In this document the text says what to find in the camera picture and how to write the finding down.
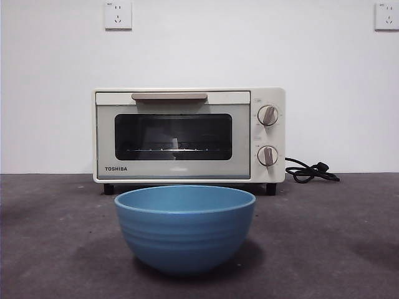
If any blue ribbed bowl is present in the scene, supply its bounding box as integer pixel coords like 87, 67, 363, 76
113, 185, 256, 277

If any glass oven door with handle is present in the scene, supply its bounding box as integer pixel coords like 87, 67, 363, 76
95, 90, 252, 181

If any cream Toshiba toaster oven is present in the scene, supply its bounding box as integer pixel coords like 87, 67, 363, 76
91, 87, 286, 196

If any beige timer knob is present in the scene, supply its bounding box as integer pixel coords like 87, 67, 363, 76
256, 145, 279, 166

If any beige temperature knob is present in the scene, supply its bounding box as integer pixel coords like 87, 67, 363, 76
257, 105, 280, 126

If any black oven power cord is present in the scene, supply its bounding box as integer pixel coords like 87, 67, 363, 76
284, 156, 341, 184

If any white wall socket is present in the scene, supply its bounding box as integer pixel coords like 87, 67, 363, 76
374, 2, 399, 31
105, 1, 133, 31

